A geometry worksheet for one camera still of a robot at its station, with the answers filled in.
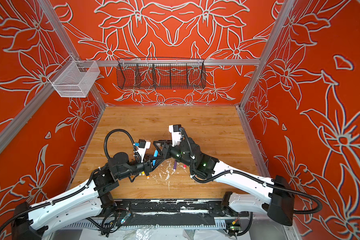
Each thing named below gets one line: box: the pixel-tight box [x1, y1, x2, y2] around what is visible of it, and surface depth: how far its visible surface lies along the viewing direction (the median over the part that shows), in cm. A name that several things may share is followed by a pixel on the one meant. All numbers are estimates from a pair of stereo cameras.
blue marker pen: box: [152, 150, 159, 166], surface depth 66 cm
